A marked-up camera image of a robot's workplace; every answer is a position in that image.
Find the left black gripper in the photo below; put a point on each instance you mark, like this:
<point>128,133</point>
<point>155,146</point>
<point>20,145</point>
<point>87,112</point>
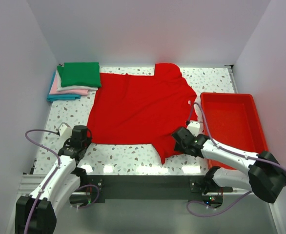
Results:
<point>88,141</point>

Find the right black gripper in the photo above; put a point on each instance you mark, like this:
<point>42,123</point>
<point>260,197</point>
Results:
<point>178,147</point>

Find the red t shirt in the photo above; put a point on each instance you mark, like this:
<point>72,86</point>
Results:
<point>131,109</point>

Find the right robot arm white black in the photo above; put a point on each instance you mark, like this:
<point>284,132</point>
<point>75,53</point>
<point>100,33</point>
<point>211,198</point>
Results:
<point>260,174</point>

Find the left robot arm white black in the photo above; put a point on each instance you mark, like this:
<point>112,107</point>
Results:
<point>36,213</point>

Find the red plastic bin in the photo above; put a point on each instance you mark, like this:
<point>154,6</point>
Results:
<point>233,120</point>

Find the teal folded t shirt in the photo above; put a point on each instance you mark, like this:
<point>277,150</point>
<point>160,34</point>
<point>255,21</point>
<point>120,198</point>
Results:
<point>52,98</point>

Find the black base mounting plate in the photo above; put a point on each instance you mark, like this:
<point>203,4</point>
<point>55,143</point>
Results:
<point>145,187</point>

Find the pink folded t shirt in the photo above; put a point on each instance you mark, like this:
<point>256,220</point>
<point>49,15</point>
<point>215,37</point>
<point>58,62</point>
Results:
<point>54,86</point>

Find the green folded t shirt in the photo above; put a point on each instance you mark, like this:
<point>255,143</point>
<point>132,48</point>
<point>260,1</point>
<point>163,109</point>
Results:
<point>80,74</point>

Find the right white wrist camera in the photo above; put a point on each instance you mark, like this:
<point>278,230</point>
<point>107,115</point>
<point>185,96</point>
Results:
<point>194,127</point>

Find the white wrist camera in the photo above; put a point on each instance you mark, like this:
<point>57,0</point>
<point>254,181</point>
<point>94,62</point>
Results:
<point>194,127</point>
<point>64,130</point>

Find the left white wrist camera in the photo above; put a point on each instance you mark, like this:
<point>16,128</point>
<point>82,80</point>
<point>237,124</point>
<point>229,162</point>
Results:
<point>64,130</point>

